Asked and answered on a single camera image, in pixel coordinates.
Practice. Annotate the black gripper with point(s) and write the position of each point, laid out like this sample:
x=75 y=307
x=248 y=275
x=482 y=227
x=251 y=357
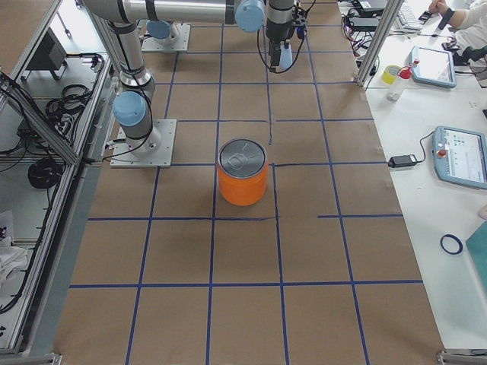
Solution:
x=277 y=30

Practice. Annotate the light blue plastic cup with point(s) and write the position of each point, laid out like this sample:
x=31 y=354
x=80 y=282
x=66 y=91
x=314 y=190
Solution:
x=286 y=57

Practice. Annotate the yellow tape roll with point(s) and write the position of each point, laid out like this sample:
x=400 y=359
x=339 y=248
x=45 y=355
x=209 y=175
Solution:
x=390 y=74

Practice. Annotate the red cap clear bottle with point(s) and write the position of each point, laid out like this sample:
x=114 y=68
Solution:
x=400 y=83

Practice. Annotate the orange can with metal lid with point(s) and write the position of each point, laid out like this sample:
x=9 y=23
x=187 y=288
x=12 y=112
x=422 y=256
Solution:
x=242 y=171

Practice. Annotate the teach pendant far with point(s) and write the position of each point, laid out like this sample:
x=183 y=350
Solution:
x=433 y=66

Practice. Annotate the teach pendant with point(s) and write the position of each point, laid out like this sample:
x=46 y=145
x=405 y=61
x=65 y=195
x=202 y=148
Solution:
x=433 y=66
x=459 y=156

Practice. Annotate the black power adapter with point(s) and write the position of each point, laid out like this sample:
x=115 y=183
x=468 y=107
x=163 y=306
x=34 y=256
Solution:
x=401 y=161

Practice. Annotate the teach pendant near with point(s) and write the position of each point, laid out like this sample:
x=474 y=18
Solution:
x=459 y=156

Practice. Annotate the aluminium frame post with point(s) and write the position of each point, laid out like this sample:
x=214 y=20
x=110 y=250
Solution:
x=386 y=22

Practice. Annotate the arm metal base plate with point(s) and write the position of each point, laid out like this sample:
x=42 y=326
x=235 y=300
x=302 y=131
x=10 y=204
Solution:
x=156 y=151
x=177 y=41

